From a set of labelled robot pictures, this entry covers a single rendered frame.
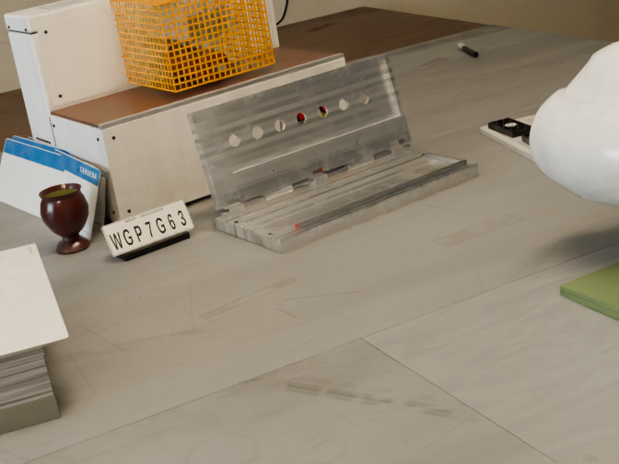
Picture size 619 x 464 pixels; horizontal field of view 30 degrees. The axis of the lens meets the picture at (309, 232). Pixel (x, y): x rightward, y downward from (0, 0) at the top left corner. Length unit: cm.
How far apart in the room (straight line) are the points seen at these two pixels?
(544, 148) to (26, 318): 74
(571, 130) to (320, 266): 46
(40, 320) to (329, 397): 39
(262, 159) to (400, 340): 64
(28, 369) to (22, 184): 98
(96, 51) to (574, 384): 128
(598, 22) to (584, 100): 314
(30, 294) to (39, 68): 75
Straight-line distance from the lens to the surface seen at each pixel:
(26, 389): 148
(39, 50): 228
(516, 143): 226
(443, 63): 304
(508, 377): 141
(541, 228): 185
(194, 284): 182
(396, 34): 352
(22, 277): 170
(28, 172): 239
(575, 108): 162
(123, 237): 198
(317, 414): 138
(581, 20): 469
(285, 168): 208
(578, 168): 160
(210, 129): 201
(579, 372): 141
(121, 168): 211
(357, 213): 195
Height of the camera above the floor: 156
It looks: 20 degrees down
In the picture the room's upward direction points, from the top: 9 degrees counter-clockwise
